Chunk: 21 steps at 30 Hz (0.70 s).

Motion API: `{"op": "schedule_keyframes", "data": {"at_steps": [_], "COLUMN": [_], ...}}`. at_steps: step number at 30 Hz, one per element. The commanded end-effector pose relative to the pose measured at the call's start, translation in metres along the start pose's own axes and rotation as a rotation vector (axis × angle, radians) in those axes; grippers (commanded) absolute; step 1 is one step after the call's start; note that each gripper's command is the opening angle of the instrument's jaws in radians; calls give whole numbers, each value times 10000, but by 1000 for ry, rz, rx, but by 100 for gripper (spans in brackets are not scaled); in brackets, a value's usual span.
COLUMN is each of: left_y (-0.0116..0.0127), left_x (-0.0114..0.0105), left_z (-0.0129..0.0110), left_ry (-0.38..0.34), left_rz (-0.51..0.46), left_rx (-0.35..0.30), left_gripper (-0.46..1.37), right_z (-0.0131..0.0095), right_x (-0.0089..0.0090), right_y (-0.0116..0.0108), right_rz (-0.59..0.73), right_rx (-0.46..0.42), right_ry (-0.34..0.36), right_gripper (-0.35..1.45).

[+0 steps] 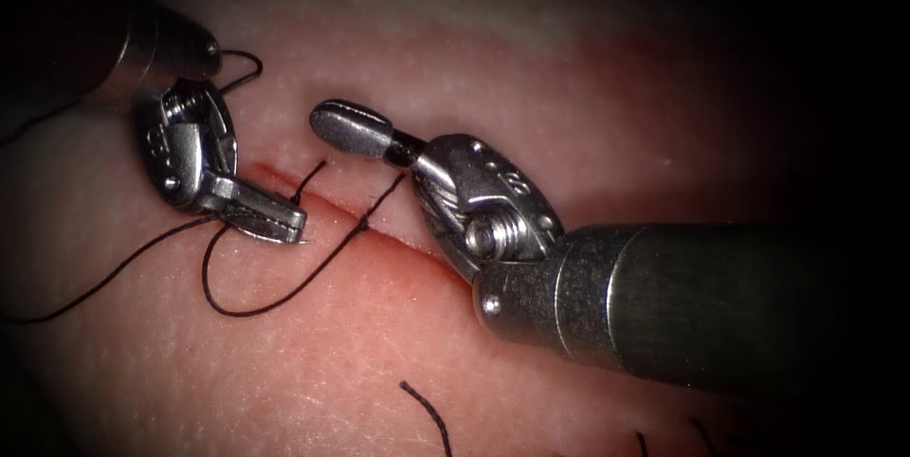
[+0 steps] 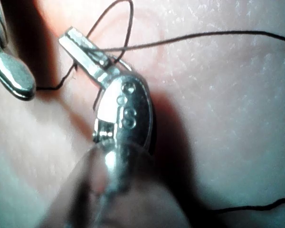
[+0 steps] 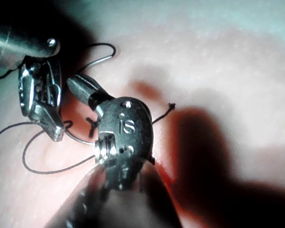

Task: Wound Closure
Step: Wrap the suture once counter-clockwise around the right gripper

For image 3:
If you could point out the left arm needle driver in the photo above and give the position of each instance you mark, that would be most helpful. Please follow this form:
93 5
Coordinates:
41 80

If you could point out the right arm needle driver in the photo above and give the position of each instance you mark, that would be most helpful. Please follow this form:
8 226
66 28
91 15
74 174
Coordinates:
130 126

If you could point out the left arm needle driver jaw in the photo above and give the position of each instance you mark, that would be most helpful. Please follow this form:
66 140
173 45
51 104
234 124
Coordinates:
53 126

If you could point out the right arm needle driver jaw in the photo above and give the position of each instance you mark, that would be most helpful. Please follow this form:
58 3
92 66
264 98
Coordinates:
92 82
79 89

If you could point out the curved steel needle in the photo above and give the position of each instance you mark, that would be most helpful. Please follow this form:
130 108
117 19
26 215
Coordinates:
82 141

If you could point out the black thread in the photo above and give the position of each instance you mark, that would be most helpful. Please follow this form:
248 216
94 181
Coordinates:
45 172

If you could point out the dark left arm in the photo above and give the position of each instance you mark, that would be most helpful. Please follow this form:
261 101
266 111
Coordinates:
14 42

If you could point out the dark right arm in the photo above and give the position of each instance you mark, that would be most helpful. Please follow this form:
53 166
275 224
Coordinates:
123 209

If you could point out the black stitching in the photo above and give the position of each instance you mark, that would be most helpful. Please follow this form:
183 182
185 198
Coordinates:
93 126

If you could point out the tissue pad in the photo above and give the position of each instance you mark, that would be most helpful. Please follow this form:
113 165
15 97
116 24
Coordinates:
216 71

